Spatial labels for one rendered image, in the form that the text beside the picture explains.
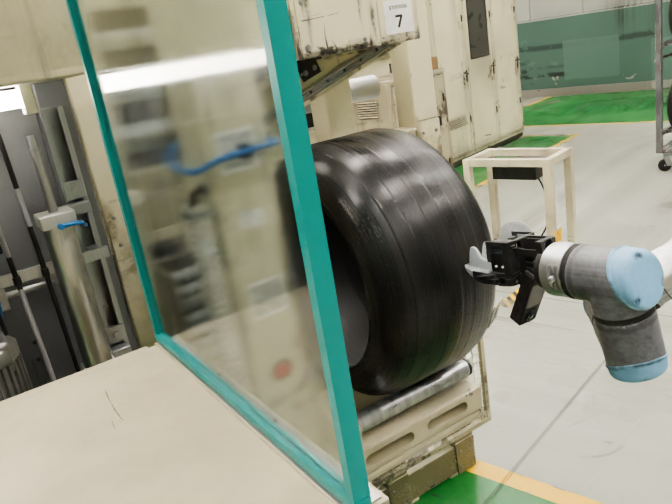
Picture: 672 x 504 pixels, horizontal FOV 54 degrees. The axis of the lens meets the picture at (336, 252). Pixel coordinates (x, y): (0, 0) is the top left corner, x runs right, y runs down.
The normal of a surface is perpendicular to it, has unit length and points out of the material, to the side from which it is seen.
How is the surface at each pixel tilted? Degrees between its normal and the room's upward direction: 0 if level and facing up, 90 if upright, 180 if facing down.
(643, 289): 78
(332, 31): 90
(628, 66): 90
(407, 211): 55
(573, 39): 90
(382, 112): 90
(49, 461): 0
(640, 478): 0
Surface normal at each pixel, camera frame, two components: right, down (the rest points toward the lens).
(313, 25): 0.55, 0.18
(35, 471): -0.15, -0.94
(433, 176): 0.28, -0.53
